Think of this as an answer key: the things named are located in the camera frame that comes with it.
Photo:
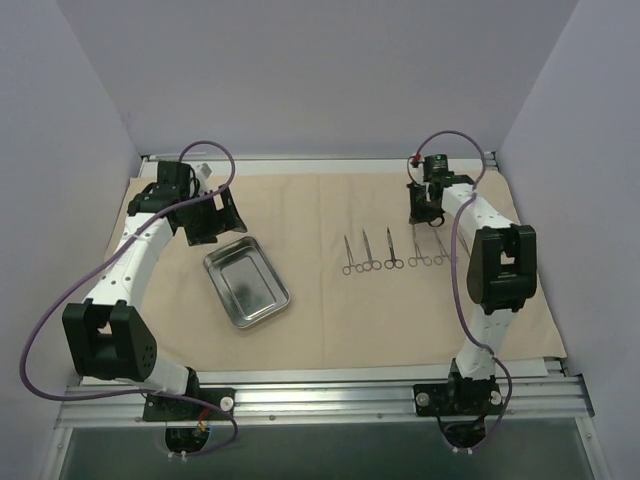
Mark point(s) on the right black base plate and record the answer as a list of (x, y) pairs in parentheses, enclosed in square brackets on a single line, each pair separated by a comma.
[(452, 400)]

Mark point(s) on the surgical forceps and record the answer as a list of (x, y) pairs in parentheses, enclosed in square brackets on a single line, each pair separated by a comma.
[(418, 258)]

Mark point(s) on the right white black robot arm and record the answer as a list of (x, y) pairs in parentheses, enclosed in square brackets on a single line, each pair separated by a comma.
[(502, 269)]

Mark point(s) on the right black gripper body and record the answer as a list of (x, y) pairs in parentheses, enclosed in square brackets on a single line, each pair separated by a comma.
[(423, 209)]

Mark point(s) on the steel instrument tray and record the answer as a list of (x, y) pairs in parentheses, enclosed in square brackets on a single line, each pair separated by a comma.
[(249, 288)]

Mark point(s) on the surgical scissors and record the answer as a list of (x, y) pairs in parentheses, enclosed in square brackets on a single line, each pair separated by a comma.
[(370, 264), (393, 262)]

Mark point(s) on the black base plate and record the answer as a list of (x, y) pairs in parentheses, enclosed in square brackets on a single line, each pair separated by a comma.
[(220, 404), (452, 400)]

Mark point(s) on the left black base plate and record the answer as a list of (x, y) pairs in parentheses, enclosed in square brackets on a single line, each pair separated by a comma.
[(220, 404)]

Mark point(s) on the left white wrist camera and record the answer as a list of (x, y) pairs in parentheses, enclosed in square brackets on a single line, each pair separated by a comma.
[(202, 171)]

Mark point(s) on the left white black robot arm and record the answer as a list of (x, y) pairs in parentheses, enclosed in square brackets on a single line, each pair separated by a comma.
[(106, 334)]

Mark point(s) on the aluminium right side rail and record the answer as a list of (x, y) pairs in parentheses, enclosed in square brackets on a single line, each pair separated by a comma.
[(533, 346)]

